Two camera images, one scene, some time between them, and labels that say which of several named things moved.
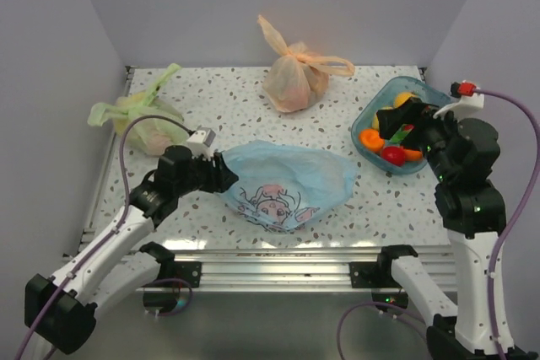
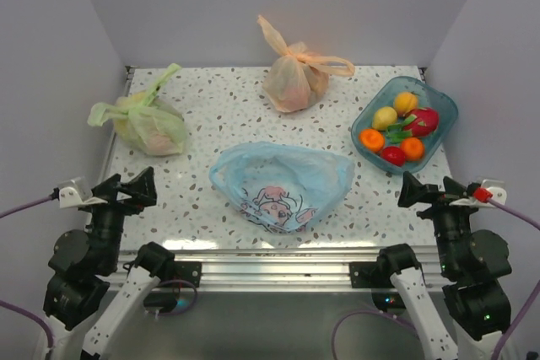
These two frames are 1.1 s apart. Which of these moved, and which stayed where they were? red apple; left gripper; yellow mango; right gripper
Moved: right gripper; left gripper
Stayed: red apple; yellow mango
